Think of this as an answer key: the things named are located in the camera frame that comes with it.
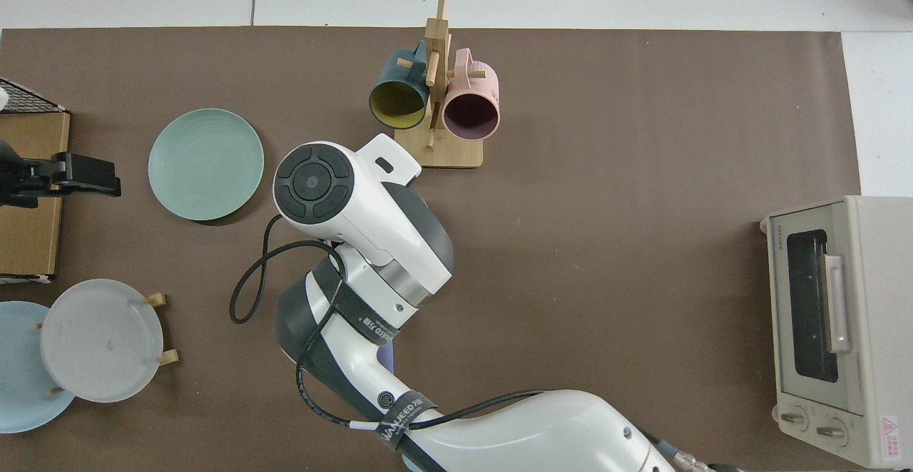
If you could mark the grey plate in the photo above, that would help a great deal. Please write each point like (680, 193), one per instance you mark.
(100, 344)

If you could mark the brown table cloth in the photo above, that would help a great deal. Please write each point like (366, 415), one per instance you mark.
(606, 279)

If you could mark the green plate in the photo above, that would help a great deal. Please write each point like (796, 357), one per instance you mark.
(207, 165)

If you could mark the dark teal cup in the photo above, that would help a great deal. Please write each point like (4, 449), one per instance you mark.
(396, 105)

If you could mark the wooden plate rack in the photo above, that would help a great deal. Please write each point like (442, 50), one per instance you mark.
(155, 299)

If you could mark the pale toaster oven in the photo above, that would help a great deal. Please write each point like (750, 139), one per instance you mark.
(806, 386)

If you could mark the light blue plate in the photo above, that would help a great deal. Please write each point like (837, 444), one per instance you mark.
(18, 372)

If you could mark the wooden cup stand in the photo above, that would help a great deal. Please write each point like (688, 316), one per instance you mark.
(446, 151)

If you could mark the pink cup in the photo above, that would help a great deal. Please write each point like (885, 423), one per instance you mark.
(471, 112)

